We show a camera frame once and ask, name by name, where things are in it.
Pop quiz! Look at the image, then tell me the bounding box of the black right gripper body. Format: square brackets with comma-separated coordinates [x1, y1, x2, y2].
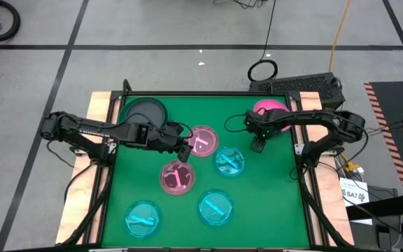
[245, 110, 288, 139]

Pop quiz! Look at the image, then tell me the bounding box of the large green plastic plate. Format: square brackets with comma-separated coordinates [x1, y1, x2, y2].
[118, 97, 169, 129]

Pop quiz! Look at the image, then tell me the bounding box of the clear blue plastic plate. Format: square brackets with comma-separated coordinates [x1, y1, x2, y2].
[124, 200, 162, 239]
[197, 190, 234, 227]
[213, 146, 246, 177]

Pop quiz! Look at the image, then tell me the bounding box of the black hazard-striped floor mat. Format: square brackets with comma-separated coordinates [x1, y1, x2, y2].
[364, 80, 403, 195]

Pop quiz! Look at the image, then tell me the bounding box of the clear pink plastic plate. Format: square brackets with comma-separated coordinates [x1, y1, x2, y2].
[187, 125, 220, 158]
[159, 160, 196, 196]

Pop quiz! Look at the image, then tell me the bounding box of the black coiled floor cable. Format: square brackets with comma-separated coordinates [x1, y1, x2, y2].
[246, 0, 279, 83]

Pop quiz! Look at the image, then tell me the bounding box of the yellow power cable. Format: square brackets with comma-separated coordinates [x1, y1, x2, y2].
[328, 0, 353, 74]

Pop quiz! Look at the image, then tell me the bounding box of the wooden base board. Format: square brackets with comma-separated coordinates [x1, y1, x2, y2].
[55, 91, 355, 246]

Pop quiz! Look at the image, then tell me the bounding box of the black aluminium table frame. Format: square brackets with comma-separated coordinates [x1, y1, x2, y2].
[61, 78, 355, 252]

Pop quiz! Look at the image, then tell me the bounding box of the white paper sign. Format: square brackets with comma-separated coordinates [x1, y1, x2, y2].
[339, 177, 370, 207]

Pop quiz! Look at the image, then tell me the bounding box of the yellow cable plug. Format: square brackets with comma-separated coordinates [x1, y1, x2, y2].
[343, 153, 365, 176]

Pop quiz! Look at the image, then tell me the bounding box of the opaque pink plastic plate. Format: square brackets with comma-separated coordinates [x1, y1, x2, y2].
[253, 99, 292, 132]

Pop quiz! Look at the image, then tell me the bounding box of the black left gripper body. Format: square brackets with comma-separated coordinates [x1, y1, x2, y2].
[148, 120, 188, 154]

